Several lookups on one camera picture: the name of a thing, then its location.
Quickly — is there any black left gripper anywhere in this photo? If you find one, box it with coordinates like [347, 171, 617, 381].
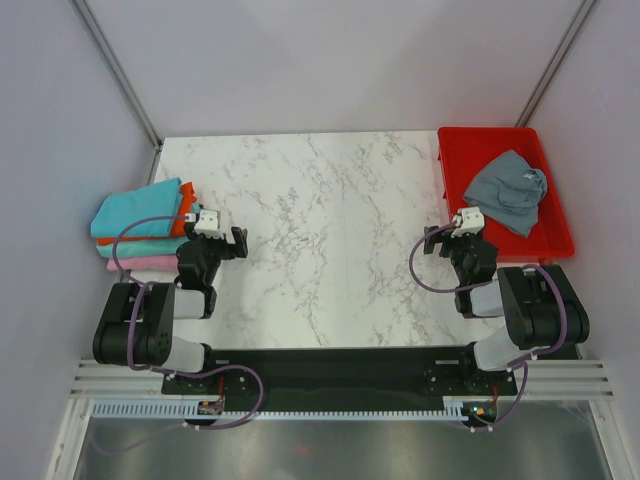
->
[184, 223, 247, 286]

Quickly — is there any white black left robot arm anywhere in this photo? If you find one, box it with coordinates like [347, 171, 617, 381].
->
[92, 226, 248, 393]

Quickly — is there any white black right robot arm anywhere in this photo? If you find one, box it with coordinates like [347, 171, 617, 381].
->
[418, 226, 590, 394]

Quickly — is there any folded red t shirt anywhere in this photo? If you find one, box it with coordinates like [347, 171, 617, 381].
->
[96, 182, 197, 247]

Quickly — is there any grey t shirt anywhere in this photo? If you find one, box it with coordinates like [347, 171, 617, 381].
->
[463, 150, 548, 238]

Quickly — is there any red plastic bin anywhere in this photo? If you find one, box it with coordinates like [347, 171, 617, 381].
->
[437, 127, 575, 263]

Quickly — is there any folded pink t shirt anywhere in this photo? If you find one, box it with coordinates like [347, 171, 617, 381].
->
[97, 227, 188, 271]

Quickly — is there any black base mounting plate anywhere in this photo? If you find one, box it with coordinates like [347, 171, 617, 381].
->
[162, 346, 517, 410]

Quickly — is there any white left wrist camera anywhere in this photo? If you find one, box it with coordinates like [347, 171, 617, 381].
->
[184, 209, 223, 239]

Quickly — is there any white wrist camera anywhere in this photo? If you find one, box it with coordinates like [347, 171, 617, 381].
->
[451, 206, 486, 238]
[184, 209, 223, 239]

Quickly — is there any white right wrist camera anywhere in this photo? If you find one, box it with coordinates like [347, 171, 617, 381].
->
[451, 206, 486, 238]

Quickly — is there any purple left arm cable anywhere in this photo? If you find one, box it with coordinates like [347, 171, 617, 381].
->
[112, 213, 266, 454]

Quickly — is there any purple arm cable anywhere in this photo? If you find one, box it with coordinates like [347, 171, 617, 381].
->
[112, 213, 266, 454]
[408, 224, 569, 434]

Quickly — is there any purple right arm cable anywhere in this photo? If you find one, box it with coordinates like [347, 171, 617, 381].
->
[408, 224, 569, 434]

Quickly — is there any grey slotted cable duct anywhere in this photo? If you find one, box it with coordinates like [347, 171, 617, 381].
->
[92, 398, 495, 421]

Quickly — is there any aluminium frame rail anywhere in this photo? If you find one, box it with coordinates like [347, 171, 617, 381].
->
[71, 359, 614, 401]

